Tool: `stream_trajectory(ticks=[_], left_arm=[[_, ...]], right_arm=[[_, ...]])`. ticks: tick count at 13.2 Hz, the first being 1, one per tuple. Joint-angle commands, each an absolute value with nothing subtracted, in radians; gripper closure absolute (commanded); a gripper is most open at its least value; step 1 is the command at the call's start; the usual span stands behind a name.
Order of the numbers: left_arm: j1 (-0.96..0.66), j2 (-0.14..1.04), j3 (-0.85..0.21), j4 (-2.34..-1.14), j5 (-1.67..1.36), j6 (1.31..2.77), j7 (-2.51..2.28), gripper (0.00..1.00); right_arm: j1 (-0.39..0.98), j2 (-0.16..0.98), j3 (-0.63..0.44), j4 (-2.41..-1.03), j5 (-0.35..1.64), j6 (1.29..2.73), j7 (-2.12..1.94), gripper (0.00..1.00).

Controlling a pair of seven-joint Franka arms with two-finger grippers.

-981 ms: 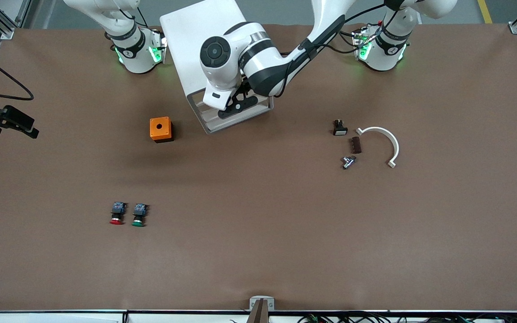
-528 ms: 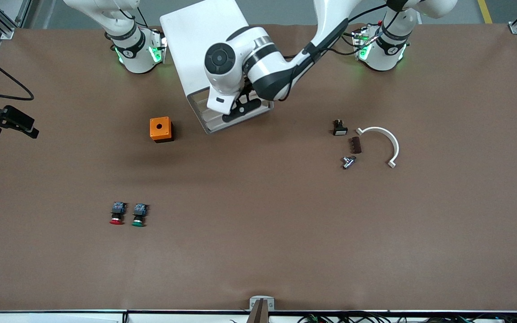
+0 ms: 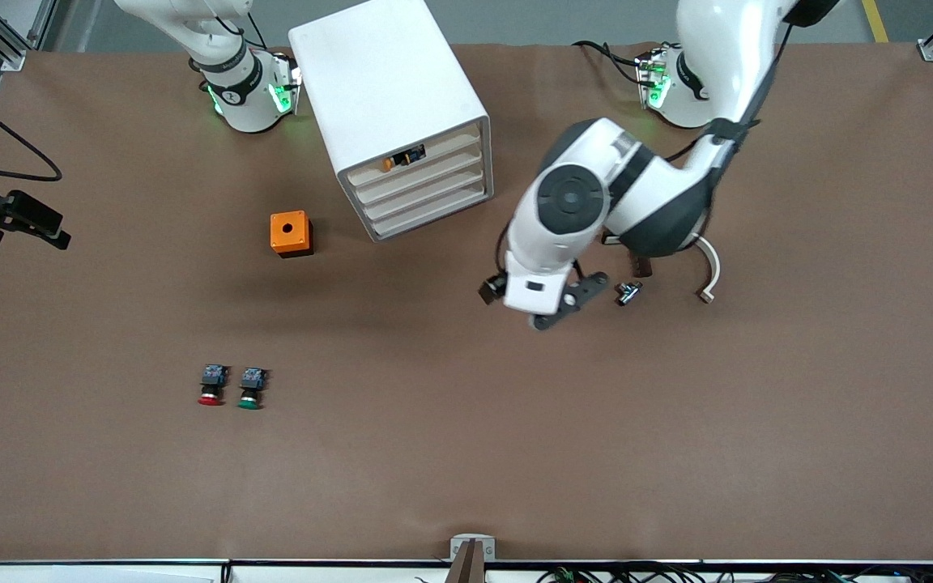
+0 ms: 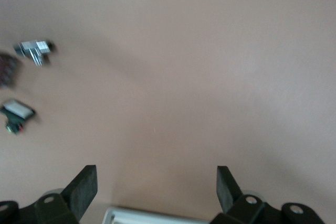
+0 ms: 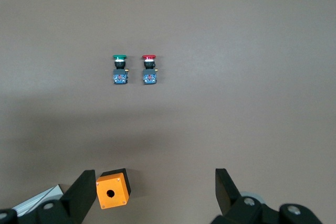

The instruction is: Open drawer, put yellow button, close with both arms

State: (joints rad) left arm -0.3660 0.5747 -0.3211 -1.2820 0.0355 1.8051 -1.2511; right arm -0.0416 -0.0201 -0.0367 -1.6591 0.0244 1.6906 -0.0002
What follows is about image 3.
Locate white plastic drawer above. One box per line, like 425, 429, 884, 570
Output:
360, 164, 492, 223
351, 144, 489, 207
368, 182, 493, 242
339, 121, 488, 189

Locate yellow pushbutton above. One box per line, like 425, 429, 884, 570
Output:
383, 146, 427, 171

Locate white drawer cabinet housing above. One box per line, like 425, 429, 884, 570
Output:
288, 0, 493, 242

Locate red pushbutton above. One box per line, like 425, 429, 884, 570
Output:
197, 364, 228, 406

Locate green pushbutton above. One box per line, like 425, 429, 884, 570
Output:
237, 366, 269, 411

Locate orange button enclosure box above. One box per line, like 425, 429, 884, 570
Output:
270, 211, 314, 258

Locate white half-ring pipe clamp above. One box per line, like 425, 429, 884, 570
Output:
693, 235, 722, 304

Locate grey metal bracket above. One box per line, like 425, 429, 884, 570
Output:
449, 534, 496, 562

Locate black cable at arm base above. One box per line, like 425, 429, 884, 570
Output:
572, 40, 645, 83

